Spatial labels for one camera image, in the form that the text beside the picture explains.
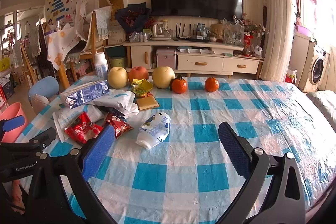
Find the cream lace curtain column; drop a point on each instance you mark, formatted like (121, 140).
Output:
(280, 19)

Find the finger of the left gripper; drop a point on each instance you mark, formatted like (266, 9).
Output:
(11, 124)
(40, 142)

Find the dark red snack packet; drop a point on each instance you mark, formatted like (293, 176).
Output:
(120, 126)

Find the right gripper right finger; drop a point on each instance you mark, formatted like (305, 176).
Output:
(284, 201)

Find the dark wooden chair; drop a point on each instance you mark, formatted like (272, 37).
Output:
(45, 66)

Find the left yellow pear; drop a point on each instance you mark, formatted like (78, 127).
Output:
(117, 77)

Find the black wifi router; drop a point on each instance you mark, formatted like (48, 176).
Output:
(180, 33)

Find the large white blue bag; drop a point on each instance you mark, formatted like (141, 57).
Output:
(121, 100)

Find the yellow pear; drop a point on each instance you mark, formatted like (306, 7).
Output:
(117, 77)
(162, 77)

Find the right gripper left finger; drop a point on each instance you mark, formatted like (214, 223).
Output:
(80, 165)

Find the red apple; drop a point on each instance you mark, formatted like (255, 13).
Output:
(138, 73)

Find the white upright milk bottle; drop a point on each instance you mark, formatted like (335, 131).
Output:
(101, 66)

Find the bright red snack packet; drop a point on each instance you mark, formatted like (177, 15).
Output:
(82, 129)

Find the far wooden chair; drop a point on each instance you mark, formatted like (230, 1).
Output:
(27, 68)

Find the cream TV cabinet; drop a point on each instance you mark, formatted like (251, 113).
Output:
(209, 58)

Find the golden box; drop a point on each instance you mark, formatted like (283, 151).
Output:
(147, 103)

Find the white electric kettle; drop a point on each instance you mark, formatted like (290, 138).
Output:
(160, 31)

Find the right yellow pear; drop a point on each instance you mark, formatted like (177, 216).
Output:
(162, 77)

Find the plain tangerine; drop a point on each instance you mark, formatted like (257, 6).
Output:
(211, 84)

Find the green waste bin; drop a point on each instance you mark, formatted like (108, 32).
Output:
(118, 62)

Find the grey cushion seat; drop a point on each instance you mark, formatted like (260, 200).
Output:
(38, 103)

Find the white washing machine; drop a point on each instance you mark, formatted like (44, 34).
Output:
(314, 68)

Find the blue round stool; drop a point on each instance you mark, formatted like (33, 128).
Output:
(46, 87)

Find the pink storage box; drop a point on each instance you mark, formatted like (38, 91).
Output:
(166, 57)

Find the white Magicday milk pouch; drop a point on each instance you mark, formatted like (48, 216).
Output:
(154, 130)

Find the dark blue flower bouquet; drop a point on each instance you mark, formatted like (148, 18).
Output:
(133, 17)

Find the tangerine with leaf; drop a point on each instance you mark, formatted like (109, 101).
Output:
(178, 85)

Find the yellow green snack wrapper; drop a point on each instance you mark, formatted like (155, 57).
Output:
(141, 88)

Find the dining table orange cloth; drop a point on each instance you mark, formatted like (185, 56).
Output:
(64, 46)

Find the light wooden chair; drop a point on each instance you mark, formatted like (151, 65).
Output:
(84, 56)

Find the yellow bag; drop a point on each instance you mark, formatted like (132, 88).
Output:
(5, 64)

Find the clear plastic bag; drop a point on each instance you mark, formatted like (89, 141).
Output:
(233, 32)

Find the pink plastic trash bucket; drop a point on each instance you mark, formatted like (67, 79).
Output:
(12, 111)

